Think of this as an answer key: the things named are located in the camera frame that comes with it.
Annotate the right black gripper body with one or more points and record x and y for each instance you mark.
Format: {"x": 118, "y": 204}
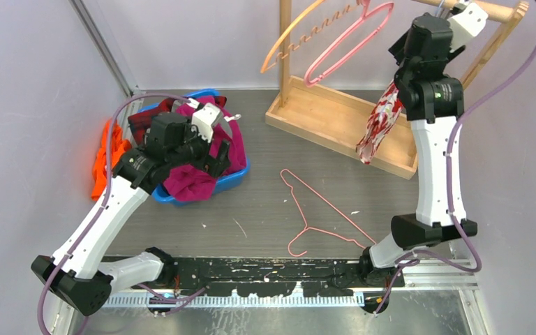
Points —
{"x": 396, "y": 49}

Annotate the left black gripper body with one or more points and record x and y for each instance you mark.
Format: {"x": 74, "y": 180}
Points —
{"x": 195, "y": 150}

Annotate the floral white red garment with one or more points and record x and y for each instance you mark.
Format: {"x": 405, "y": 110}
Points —
{"x": 381, "y": 120}

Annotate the wooden hanger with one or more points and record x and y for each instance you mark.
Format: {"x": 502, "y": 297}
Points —
{"x": 310, "y": 22}

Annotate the pink wire hanger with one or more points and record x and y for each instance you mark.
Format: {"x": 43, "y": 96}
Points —
{"x": 320, "y": 218}

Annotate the blue wire hanger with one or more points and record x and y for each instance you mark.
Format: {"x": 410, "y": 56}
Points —
{"x": 442, "y": 11}

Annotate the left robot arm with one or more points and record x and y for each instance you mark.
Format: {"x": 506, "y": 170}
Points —
{"x": 76, "y": 272}

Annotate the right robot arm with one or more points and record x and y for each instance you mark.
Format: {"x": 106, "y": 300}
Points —
{"x": 433, "y": 104}

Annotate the orange cloth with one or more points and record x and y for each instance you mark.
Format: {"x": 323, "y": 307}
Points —
{"x": 118, "y": 146}

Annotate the white garment label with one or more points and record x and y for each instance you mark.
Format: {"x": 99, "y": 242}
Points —
{"x": 232, "y": 118}

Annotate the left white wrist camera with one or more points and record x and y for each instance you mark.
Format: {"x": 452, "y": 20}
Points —
{"x": 205, "y": 117}

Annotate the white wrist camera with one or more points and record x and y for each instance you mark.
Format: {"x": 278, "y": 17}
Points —
{"x": 467, "y": 21}
{"x": 205, "y": 117}

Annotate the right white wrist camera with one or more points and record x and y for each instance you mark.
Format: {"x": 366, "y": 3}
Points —
{"x": 467, "y": 21}

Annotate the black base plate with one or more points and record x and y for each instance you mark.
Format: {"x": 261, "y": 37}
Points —
{"x": 272, "y": 283}

